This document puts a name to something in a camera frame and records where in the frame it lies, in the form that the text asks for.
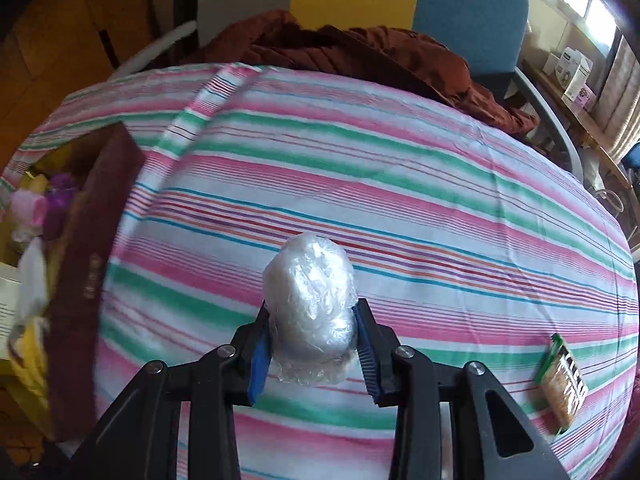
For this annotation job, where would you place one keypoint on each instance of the small white carton box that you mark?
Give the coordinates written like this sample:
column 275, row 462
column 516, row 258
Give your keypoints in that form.
column 557, row 62

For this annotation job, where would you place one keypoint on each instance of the large white carton box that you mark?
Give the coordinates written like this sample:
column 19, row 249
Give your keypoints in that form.
column 577, row 77

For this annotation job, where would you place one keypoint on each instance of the brown wooden wardrobe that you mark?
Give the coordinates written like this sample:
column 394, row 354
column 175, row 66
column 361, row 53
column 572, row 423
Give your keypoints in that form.
column 50, row 20

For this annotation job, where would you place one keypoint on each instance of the purple box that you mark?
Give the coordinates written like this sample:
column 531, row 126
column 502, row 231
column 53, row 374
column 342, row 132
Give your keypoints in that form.
column 585, row 99

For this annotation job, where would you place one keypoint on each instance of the patterned curtain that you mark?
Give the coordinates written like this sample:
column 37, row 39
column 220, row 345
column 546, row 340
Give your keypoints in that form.
column 625, row 100

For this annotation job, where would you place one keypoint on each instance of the rust brown cloth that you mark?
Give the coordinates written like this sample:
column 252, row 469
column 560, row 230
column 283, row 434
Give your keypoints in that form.
column 350, row 55

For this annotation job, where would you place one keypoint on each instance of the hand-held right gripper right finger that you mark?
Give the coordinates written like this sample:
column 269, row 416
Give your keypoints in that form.
column 367, row 360

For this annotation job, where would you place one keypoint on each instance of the white printed paper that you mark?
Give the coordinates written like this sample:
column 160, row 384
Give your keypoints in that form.
column 9, row 305

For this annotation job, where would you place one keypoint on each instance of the striped bed blanket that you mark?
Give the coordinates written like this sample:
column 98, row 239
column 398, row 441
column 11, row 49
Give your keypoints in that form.
column 400, row 200

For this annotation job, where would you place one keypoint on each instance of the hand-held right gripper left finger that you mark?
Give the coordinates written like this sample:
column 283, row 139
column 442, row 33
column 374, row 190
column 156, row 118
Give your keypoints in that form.
column 260, row 365

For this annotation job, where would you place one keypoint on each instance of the dark-striped cracker packet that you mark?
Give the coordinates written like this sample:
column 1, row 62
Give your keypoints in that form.
column 562, row 385

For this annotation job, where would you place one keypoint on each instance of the pink round thing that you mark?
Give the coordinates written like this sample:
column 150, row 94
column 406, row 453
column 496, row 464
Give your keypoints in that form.
column 25, row 207

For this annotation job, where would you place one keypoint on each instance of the blue yellow grey sofa chair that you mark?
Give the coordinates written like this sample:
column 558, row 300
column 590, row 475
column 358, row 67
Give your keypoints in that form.
column 470, row 10

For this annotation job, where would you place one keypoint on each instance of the plastic-wrapped white ball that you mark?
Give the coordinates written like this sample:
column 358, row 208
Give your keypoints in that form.
column 310, row 300

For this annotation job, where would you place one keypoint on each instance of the brown storage box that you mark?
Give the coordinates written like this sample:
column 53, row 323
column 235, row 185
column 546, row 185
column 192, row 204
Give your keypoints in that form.
column 85, row 270

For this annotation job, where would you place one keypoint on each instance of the wooden desk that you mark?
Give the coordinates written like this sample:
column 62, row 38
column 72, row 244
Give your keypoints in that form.
column 600, row 132

